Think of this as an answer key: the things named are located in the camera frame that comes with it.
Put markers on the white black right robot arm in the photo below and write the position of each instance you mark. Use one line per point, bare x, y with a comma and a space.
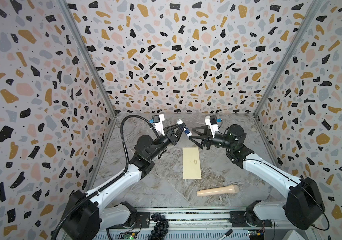
303, 204

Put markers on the aluminium corner post right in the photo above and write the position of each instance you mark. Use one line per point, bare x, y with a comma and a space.
311, 12

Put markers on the black marker pen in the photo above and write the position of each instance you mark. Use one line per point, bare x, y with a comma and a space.
226, 234

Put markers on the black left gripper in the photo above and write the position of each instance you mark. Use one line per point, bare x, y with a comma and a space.
171, 137

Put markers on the aluminium corner post left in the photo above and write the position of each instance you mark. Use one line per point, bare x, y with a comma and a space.
85, 53

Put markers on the black bead cluster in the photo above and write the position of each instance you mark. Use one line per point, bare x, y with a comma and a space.
160, 229

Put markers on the aluminium corner post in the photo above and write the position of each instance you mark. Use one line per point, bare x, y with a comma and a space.
311, 12
85, 53

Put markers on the blue white glue stick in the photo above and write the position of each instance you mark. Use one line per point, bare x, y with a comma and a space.
185, 129

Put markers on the beige toy microphone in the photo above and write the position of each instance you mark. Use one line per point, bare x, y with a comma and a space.
230, 189

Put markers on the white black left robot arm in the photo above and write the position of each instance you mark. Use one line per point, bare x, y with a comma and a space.
87, 213

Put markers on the cream paper envelope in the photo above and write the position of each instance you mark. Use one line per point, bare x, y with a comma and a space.
191, 164

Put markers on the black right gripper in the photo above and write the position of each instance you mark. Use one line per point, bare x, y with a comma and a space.
208, 141

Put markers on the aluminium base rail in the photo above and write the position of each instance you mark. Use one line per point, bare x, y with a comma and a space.
207, 223

